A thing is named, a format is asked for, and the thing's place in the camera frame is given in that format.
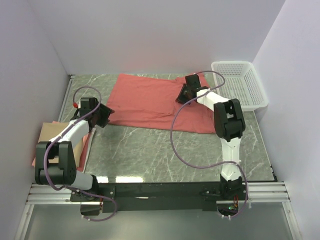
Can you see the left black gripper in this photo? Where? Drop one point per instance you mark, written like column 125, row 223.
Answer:
column 105, row 112

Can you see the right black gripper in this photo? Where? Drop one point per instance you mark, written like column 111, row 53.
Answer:
column 180, row 98

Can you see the red t shirt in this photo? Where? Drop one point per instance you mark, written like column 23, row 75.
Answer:
column 146, row 102

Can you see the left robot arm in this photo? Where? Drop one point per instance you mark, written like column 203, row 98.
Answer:
column 55, row 163

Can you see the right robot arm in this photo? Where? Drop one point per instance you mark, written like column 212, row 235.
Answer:
column 229, row 125

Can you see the folded white t shirt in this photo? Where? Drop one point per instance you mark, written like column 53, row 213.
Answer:
column 90, row 147

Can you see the folded pink t shirt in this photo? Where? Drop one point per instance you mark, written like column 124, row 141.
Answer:
column 81, row 150

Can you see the white plastic basket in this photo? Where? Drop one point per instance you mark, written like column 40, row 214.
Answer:
column 241, row 82

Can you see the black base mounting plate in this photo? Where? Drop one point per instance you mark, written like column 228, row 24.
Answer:
column 144, row 196

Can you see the aluminium rail frame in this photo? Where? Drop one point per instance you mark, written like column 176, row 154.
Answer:
column 258, row 192

